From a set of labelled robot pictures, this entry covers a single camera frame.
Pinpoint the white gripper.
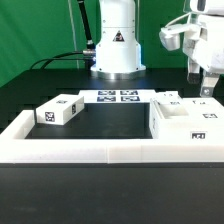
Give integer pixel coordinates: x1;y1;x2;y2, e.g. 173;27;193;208
183;0;224;97

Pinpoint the white cabinet door panel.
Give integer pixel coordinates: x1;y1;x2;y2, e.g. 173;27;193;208
181;98;224;121

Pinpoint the large white cabinet body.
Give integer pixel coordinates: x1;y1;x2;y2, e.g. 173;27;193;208
149;99;224;141

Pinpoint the small white box part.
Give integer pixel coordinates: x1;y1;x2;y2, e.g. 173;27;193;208
36;94;84;125

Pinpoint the white marker base plate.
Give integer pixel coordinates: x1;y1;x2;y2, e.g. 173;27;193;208
79;89;156;103

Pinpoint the black ribbed cable hose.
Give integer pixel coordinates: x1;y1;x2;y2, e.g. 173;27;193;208
77;0;96;56

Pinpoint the black cable on table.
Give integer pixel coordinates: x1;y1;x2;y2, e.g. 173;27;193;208
29;51;97;71

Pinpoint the white U-shaped boundary frame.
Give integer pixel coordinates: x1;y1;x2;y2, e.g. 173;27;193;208
0;89;224;164

